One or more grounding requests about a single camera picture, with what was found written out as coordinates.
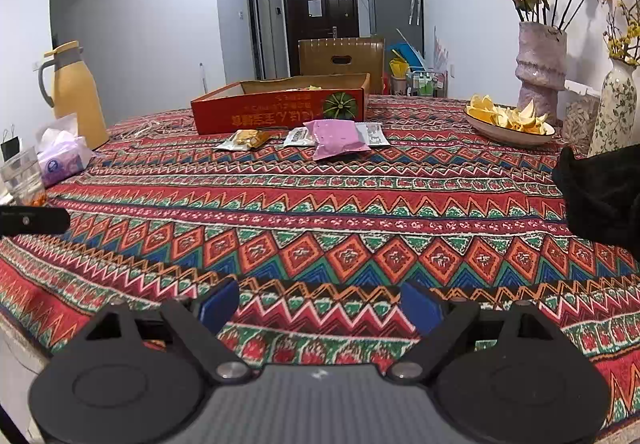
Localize plate of orange slices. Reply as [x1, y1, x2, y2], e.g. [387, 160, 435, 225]
[463, 94, 557, 146]

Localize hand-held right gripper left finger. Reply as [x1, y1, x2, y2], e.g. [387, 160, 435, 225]
[82, 279, 253, 382]

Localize small black paper bag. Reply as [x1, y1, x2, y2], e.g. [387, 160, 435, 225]
[0, 126, 24, 163]

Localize dark entrance door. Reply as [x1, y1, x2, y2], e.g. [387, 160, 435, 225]
[281, 0, 361, 77]

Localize yellow thermos jug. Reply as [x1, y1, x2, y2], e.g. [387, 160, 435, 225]
[38, 40, 110, 151]

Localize patterned red tablecloth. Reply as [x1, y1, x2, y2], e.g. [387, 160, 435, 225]
[0, 94, 640, 435]

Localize yellow flower branches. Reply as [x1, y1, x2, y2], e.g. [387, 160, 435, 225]
[599, 0, 640, 68]

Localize black cloth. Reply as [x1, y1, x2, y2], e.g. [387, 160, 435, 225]
[551, 143, 640, 251]

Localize pink ribbed vase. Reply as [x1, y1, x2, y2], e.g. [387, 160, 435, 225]
[514, 22, 569, 125]

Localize blue dustpan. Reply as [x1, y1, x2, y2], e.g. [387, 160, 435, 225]
[389, 28, 424, 65]

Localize floral white vase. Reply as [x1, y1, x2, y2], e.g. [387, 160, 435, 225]
[587, 58, 639, 157]

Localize grey refrigerator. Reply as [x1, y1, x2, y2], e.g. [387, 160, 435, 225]
[366, 0, 425, 57]

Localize clear glass cup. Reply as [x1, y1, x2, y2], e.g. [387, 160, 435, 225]
[0, 147, 47, 207]

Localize white snack packet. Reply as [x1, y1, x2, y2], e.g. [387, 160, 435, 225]
[357, 122, 391, 147]
[283, 126, 317, 147]

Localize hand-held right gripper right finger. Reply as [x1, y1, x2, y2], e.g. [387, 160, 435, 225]
[387, 280, 558, 382]

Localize pink snack packet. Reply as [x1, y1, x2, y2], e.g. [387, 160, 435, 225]
[303, 119, 372, 161]

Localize rack with bottles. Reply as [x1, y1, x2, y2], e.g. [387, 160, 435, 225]
[404, 68, 449, 97]

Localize brown cardboard box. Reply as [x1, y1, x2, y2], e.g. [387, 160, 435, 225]
[298, 37, 386, 77]

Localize orange snack packet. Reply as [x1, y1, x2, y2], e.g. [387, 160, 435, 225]
[215, 129, 271, 153]

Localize red cardboard box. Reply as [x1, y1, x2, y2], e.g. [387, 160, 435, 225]
[190, 72, 371, 136]

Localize pink tissue pack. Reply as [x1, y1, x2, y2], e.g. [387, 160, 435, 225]
[35, 113, 96, 189]

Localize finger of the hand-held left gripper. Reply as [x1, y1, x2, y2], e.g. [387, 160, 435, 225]
[0, 206, 71, 236]

